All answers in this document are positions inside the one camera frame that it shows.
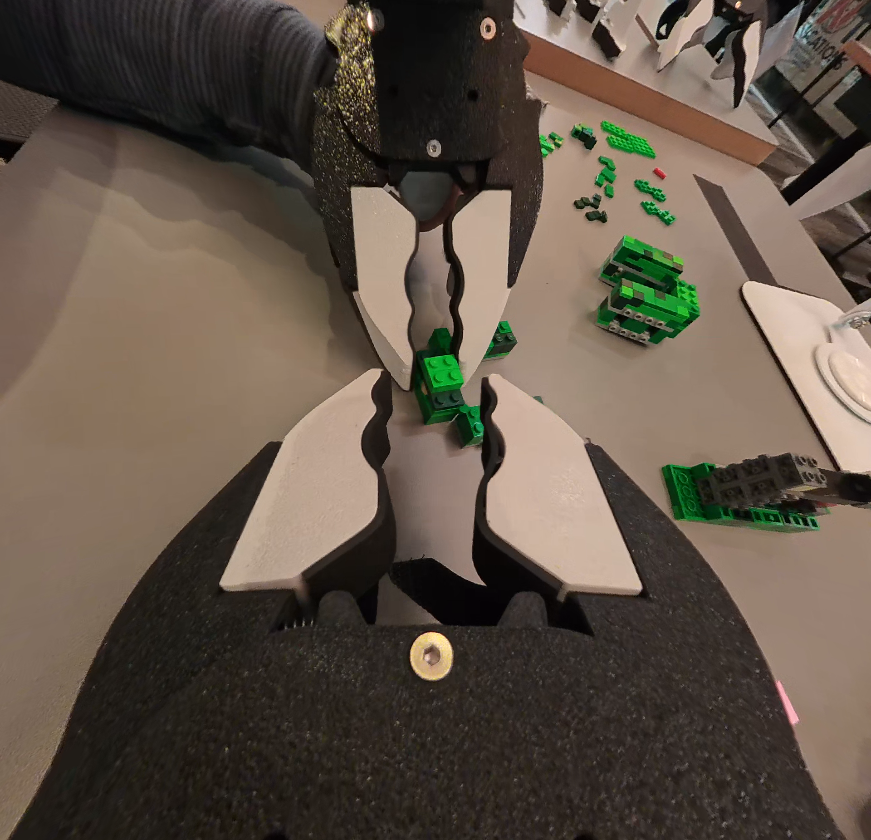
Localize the dark textured panel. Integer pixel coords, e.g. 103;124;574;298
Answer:
0;81;61;163

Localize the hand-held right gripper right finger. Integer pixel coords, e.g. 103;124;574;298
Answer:
473;373;645;604

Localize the U-shaped green brick assembly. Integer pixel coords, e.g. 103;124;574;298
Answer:
595;234;702;347

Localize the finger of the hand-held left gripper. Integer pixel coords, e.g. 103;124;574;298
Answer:
350;184;421;393
442;188;514;373

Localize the pile of bright green plates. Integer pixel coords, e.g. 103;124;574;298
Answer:
600;120;658;160

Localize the grey and green brick assembly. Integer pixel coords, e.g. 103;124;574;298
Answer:
661;451;871;536

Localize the grey desk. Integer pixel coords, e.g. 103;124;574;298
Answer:
0;71;871;840

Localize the person's left forearm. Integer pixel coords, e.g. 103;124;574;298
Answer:
0;0;341;170

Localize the green stepped brick assembly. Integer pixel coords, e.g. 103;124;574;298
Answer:
411;321;545;450

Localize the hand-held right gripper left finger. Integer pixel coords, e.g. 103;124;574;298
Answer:
219;368;398;606

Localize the printed banner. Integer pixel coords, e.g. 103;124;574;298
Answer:
783;0;871;88

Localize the white and wooden book stand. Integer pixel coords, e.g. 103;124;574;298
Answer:
740;280;871;470

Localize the black tape strip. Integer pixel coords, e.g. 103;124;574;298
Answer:
693;173;781;290

